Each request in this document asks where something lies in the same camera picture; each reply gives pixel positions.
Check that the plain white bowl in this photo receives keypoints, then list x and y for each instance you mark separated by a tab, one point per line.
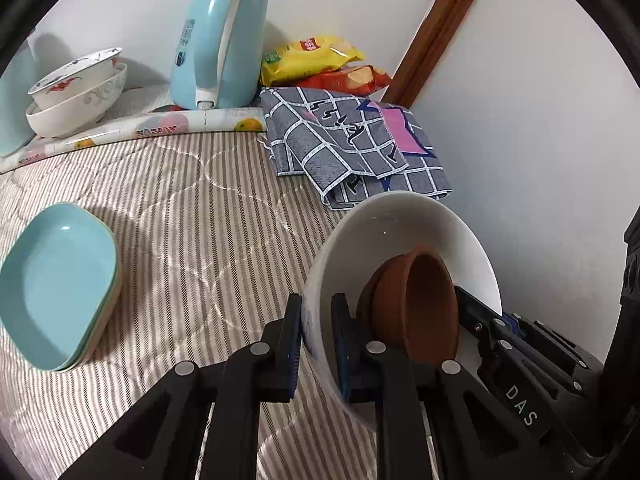
400	225

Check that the green square plate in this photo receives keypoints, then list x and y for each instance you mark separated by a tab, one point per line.
95	347

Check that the wooden door frame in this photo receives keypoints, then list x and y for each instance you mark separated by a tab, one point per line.
440	25

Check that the light blue electric kettle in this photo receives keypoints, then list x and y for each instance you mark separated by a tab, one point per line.
200	60

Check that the blue and red patterned bowl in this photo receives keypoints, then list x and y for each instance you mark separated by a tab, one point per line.
75	85

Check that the yellow chip bag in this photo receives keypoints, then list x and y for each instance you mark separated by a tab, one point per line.
310	60

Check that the grey checked cloth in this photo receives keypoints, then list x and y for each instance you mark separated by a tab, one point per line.
325	140

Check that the light blue thermos jug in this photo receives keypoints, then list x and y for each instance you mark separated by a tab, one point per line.
12	110

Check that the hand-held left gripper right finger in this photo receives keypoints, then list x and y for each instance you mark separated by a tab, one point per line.
342	355

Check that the rolled printed plastic sheet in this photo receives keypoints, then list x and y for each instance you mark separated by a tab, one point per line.
150	125

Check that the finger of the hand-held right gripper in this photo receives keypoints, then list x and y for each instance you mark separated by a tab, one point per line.
475	312
545	345

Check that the blue square plate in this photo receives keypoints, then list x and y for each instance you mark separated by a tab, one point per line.
55	285

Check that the striped quilted blanket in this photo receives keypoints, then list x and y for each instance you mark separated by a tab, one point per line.
200	235

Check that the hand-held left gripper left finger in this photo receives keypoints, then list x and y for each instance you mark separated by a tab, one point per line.
292	355

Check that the red chip bag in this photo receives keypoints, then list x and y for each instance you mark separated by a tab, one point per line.
350	80

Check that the small brown bowl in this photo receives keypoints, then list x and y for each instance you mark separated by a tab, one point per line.
425	305
366	295

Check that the white bowl with grey print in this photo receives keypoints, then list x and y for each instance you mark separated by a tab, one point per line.
75	116

